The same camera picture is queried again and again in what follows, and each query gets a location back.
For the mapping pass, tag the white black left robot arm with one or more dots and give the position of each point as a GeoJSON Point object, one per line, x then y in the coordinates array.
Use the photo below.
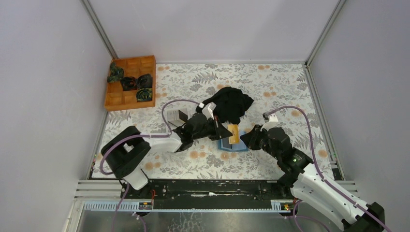
{"type": "Point", "coordinates": [124, 153]}

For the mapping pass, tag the wooden compartment tray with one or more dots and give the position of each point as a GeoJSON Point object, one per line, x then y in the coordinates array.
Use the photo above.
{"type": "Point", "coordinates": [116, 99]}

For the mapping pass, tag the dark rolled sock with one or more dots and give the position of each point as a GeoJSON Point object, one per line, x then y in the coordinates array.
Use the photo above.
{"type": "Point", "coordinates": [128, 83]}
{"type": "Point", "coordinates": [116, 73]}
{"type": "Point", "coordinates": [144, 81]}
{"type": "Point", "coordinates": [144, 94]}

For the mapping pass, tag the floral patterned table mat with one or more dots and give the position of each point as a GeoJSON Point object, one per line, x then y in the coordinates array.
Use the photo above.
{"type": "Point", "coordinates": [180, 86]}

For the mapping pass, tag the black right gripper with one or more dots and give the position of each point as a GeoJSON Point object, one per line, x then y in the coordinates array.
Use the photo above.
{"type": "Point", "coordinates": [251, 138]}

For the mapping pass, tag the dark rolled sock top left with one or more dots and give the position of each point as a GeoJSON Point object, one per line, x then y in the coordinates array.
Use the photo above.
{"type": "Point", "coordinates": [116, 73]}

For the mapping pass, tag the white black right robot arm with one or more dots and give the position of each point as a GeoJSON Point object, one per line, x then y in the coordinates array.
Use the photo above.
{"type": "Point", "coordinates": [309, 184]}

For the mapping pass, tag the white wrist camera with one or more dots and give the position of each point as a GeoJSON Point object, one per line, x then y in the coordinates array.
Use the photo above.
{"type": "Point", "coordinates": [270, 121]}
{"type": "Point", "coordinates": [207, 110]}

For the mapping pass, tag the black crumpled cloth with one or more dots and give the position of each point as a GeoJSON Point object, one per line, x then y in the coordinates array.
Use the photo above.
{"type": "Point", "coordinates": [231, 104]}

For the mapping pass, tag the dark rolled sock right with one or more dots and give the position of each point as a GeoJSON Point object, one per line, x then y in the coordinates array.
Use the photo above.
{"type": "Point", "coordinates": [144, 81]}

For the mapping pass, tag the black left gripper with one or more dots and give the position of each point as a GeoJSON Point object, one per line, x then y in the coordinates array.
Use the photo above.
{"type": "Point", "coordinates": [219, 131]}

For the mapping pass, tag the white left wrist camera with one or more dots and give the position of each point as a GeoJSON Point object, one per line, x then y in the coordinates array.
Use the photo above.
{"type": "Point", "coordinates": [207, 110]}

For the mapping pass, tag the dark rolled sock bottom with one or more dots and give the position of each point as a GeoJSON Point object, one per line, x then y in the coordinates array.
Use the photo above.
{"type": "Point", "coordinates": [144, 94]}

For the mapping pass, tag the blue leather card holder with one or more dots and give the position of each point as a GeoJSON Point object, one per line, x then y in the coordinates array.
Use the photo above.
{"type": "Point", "coordinates": [223, 144]}

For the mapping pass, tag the stack of credit cards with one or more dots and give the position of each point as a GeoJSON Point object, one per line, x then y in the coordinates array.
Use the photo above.
{"type": "Point", "coordinates": [174, 115]}

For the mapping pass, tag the dark rolled sock middle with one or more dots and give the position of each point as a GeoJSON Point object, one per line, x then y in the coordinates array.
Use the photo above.
{"type": "Point", "coordinates": [128, 83]}

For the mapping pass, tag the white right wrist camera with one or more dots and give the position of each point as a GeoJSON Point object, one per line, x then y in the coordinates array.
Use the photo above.
{"type": "Point", "coordinates": [270, 121]}

